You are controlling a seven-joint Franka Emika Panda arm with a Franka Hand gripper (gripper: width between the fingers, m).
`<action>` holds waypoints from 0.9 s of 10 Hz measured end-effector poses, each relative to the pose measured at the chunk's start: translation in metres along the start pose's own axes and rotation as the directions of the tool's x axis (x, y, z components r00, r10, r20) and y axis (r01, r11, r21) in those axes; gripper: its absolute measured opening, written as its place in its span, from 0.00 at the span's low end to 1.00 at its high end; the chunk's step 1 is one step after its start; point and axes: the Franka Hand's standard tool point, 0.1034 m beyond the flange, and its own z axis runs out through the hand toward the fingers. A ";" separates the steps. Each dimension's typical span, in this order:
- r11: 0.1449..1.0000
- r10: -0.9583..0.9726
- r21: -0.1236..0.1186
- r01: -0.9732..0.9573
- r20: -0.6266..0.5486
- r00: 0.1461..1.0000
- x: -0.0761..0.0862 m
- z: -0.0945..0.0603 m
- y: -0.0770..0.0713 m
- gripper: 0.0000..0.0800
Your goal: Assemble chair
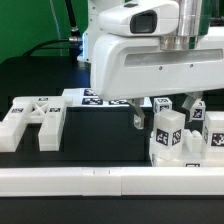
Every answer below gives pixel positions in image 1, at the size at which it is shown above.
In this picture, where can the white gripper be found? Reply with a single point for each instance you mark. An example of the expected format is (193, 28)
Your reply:
(128, 68)

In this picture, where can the white chair seat part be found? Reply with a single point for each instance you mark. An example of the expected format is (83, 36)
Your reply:
(193, 153)

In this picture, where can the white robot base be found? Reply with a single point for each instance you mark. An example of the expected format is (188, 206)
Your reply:
(93, 32)

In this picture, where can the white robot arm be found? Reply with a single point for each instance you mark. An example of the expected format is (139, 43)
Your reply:
(195, 20)

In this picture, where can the white tagged cube left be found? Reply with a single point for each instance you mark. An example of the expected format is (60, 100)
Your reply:
(161, 103)

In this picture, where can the white tagged cube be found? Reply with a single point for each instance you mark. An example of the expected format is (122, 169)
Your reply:
(197, 111)
(161, 103)

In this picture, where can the white tagged cube right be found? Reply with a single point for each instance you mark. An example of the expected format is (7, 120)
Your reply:
(197, 111)

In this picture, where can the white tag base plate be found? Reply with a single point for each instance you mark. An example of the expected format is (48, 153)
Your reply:
(85, 97)

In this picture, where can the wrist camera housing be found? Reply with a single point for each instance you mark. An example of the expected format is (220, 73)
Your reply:
(141, 18)

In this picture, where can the white front fence rail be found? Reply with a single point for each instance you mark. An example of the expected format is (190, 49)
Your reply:
(123, 181)

